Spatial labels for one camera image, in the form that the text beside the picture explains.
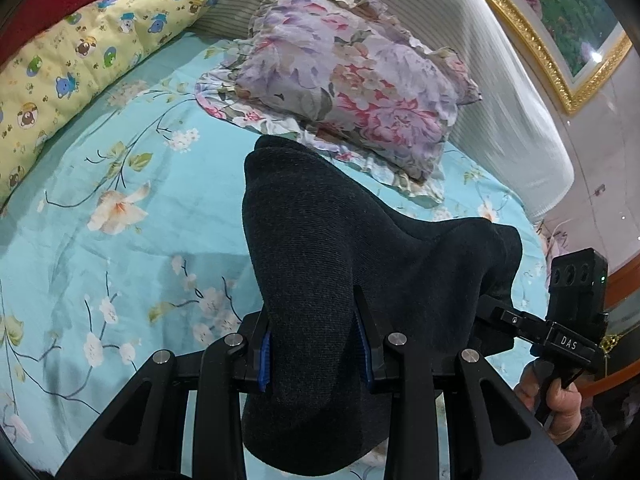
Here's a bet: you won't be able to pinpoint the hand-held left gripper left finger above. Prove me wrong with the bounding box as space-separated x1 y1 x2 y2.
55 310 273 480

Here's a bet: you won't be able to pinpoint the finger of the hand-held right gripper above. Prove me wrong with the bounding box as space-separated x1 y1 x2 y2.
472 294 551 356

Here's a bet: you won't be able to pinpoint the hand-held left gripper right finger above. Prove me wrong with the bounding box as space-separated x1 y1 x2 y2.
352 285 583 480

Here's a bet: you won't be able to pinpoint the black pants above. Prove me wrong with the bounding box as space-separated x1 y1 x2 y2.
240 135 524 478

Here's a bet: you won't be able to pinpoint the person's right forearm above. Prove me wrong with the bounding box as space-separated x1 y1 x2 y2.
545 404 623 480

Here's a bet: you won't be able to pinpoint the person's right hand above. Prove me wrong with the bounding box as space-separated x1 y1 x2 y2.
514 360 585 435

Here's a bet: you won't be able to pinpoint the brown wooden furniture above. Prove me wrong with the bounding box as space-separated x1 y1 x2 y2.
570 255 640 401

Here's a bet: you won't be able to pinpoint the light blue floral bed sheet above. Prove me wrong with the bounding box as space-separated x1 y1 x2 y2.
0 32 548 480

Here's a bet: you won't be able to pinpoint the white ribbed headboard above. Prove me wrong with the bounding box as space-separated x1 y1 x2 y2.
167 0 576 223

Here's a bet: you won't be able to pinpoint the gold framed flower painting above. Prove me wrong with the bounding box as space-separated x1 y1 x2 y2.
457 0 633 113

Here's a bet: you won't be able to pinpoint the purple floral ruffled pillow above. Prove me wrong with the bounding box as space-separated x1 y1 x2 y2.
195 0 483 206

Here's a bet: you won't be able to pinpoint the yellow cartoon print pillow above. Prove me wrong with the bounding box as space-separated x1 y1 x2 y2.
0 0 218 211

